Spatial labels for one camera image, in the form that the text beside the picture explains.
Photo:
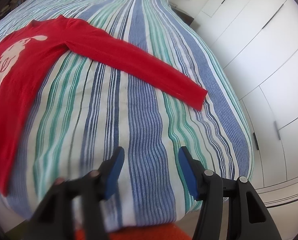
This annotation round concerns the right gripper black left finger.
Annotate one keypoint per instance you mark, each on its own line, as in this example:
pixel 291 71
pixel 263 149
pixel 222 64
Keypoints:
pixel 53 218

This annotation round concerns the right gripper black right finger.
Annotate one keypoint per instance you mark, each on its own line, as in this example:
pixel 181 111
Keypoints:
pixel 248 217

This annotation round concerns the red sweater with white print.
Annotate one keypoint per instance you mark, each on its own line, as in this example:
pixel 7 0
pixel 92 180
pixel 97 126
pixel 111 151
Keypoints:
pixel 26 56

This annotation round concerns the orange stool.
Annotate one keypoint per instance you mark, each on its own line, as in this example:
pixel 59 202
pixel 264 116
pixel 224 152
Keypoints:
pixel 157 232

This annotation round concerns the blue green striped bedspread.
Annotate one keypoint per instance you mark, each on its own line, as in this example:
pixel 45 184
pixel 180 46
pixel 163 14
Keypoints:
pixel 85 109

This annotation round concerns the white wardrobe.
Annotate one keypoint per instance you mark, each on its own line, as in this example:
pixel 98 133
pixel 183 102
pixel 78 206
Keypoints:
pixel 256 44

